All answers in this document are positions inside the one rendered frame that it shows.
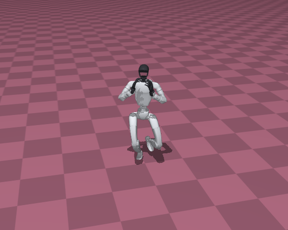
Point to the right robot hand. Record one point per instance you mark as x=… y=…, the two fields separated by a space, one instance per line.
x=133 y=86

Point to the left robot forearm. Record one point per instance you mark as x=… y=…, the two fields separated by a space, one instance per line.
x=159 y=98

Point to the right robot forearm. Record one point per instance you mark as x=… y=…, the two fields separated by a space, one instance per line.
x=125 y=95

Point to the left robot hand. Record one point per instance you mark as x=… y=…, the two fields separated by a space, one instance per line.
x=150 y=86

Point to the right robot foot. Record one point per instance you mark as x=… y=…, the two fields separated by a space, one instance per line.
x=139 y=156

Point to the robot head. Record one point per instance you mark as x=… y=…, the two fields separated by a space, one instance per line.
x=145 y=69

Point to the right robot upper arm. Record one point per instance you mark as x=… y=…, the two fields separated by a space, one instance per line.
x=127 y=88

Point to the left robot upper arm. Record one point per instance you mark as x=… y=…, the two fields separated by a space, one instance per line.
x=158 y=90

